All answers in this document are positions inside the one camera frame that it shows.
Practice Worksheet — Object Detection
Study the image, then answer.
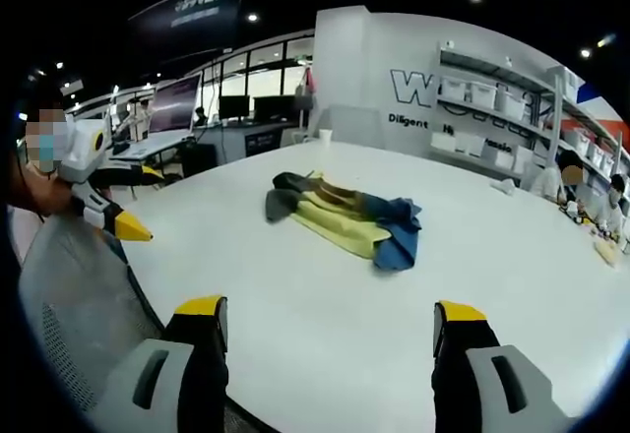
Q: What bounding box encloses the black office chair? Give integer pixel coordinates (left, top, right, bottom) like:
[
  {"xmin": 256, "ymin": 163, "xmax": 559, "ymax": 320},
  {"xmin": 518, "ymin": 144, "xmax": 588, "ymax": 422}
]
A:
[{"xmin": 175, "ymin": 141, "xmax": 219, "ymax": 179}]

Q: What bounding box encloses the grey mesh office chair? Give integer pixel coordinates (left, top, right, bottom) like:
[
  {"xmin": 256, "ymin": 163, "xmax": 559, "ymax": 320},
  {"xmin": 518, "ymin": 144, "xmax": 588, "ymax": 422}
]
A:
[{"xmin": 18, "ymin": 215, "xmax": 166, "ymax": 417}]

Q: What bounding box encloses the black computer monitor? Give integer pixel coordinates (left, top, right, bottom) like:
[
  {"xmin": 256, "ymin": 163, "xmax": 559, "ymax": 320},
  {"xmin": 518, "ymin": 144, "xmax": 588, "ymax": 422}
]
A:
[
  {"xmin": 252, "ymin": 94, "xmax": 302, "ymax": 123},
  {"xmin": 218, "ymin": 93, "xmax": 251, "ymax": 123}
]

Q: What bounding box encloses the dark hanging ceiling banner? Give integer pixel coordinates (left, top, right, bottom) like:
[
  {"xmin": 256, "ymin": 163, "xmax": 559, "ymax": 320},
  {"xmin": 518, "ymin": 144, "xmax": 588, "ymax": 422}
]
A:
[{"xmin": 127, "ymin": 0, "xmax": 247, "ymax": 56}]

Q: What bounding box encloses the pale yellow item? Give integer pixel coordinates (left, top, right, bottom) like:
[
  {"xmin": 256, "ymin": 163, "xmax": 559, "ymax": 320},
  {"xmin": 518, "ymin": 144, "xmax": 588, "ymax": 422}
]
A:
[{"xmin": 594, "ymin": 239, "xmax": 620, "ymax": 263}]

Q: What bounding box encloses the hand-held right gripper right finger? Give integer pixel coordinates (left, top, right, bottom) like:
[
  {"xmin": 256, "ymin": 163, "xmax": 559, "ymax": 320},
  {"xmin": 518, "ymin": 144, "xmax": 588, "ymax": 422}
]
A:
[{"xmin": 431, "ymin": 299, "xmax": 578, "ymax": 433}]

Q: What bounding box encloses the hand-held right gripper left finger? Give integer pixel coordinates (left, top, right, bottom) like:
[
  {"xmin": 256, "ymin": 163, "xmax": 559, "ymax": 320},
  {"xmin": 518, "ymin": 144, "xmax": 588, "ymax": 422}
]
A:
[{"xmin": 93, "ymin": 294, "xmax": 230, "ymax": 433}]

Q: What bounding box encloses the row of white storage bins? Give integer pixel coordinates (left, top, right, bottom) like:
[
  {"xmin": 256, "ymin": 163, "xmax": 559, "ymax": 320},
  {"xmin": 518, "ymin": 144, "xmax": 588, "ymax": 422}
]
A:
[{"xmin": 432, "ymin": 76, "xmax": 629, "ymax": 178}]

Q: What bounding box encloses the large display screen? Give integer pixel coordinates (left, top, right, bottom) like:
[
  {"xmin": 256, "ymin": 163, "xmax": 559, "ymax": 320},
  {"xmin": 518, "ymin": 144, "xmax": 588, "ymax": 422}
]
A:
[{"xmin": 146, "ymin": 71, "xmax": 204, "ymax": 135}]

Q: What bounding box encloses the white background table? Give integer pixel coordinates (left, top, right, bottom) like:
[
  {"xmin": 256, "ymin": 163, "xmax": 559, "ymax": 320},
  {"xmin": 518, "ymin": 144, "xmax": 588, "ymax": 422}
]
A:
[{"xmin": 108, "ymin": 131, "xmax": 186, "ymax": 161}]

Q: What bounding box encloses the white metal shelving rack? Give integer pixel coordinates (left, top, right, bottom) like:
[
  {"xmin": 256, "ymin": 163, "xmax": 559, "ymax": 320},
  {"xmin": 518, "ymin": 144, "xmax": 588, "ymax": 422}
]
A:
[{"xmin": 428, "ymin": 41, "xmax": 630, "ymax": 193}]

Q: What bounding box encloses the dark fronted office desk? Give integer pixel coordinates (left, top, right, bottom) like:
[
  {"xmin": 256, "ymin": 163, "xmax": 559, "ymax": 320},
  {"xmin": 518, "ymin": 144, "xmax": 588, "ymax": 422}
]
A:
[{"xmin": 195, "ymin": 121, "xmax": 287, "ymax": 164}]

